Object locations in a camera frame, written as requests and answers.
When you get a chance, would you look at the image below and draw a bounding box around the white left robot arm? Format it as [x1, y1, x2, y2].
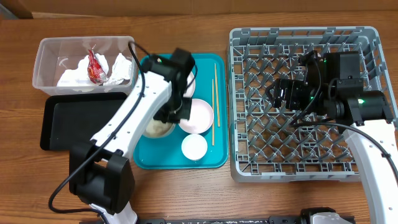
[48, 48, 196, 224]

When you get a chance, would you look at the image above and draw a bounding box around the wooden chopstick left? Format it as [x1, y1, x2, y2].
[211, 79, 215, 146]

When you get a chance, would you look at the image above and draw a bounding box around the clear plastic waste bin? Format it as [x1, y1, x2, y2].
[32, 36, 137, 95]

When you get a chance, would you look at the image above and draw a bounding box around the rice food waste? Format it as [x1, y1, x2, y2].
[145, 118, 174, 138]

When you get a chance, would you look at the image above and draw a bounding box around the grey bowl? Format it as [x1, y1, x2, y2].
[142, 118, 177, 139]

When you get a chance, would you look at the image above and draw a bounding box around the crumpled white tissue right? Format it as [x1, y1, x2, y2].
[104, 53, 132, 86]

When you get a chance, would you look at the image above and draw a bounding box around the white paper cup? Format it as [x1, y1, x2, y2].
[181, 134, 208, 161]

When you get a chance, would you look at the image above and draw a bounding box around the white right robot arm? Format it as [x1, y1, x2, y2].
[266, 50, 397, 223]

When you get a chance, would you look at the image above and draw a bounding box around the grey dishwasher rack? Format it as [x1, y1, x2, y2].
[228, 26, 397, 182]

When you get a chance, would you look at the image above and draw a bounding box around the crumpled white tissue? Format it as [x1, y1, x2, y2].
[104, 53, 132, 86]
[57, 53, 109, 86]

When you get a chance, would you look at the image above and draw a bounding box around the crumpled white tissue left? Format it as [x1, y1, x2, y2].
[57, 53, 109, 86]

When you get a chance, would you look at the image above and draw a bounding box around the black tray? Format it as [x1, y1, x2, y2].
[40, 92, 127, 151]

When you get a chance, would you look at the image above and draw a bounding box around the pink bowl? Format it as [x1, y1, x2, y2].
[178, 99, 213, 134]

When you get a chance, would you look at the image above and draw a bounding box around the wooden chopstick right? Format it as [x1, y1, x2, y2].
[214, 63, 221, 127]

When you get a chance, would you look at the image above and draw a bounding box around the red snack wrapper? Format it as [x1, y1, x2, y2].
[87, 50, 108, 84]

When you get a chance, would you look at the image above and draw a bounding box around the teal plastic tray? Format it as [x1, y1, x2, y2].
[133, 54, 228, 169]

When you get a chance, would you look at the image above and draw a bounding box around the wooden chopstick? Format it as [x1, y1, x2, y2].
[214, 63, 221, 127]
[211, 79, 215, 146]

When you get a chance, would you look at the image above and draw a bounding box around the large pink plate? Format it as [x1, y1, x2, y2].
[183, 72, 195, 98]

